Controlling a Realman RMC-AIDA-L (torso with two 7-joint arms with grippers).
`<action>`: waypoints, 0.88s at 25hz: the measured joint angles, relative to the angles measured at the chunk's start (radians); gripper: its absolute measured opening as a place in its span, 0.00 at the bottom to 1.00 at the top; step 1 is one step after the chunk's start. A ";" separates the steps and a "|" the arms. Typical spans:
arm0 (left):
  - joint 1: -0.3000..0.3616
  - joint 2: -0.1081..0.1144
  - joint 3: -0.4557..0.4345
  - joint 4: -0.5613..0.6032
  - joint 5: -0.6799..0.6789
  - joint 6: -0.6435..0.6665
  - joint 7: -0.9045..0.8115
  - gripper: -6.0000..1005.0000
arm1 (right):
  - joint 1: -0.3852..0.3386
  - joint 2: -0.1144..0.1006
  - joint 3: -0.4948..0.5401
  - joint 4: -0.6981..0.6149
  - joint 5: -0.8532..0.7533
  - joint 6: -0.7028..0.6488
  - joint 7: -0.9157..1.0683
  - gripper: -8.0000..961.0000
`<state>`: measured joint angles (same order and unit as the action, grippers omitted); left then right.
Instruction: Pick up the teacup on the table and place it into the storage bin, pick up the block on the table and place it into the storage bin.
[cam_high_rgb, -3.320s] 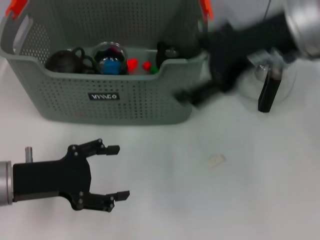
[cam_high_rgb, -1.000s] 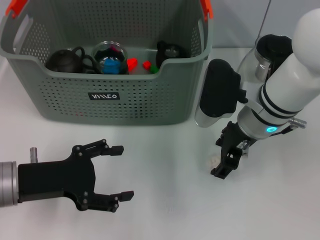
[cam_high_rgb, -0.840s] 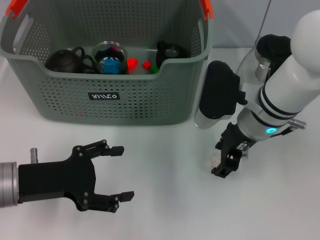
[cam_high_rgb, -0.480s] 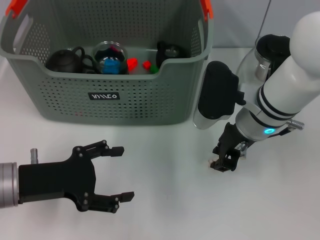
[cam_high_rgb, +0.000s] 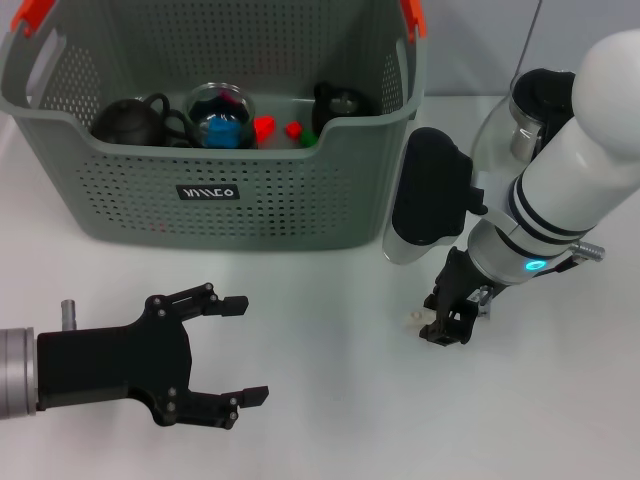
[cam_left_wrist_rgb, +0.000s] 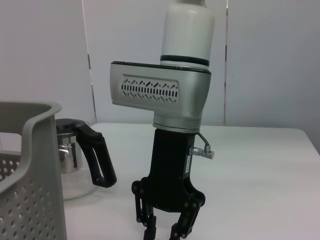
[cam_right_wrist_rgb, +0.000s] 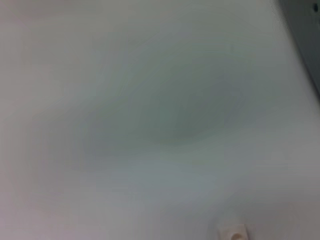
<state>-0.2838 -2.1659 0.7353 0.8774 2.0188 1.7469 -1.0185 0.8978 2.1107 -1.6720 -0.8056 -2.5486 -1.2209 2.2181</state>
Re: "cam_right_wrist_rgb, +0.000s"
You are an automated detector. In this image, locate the white building block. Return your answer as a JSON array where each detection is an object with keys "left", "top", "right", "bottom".
[{"left": 216, "top": 223, "right": 249, "bottom": 240}]

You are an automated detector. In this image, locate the grey-green perforated storage basket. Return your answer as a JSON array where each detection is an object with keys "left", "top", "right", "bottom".
[{"left": 273, "top": 0, "right": 320, "bottom": 97}]

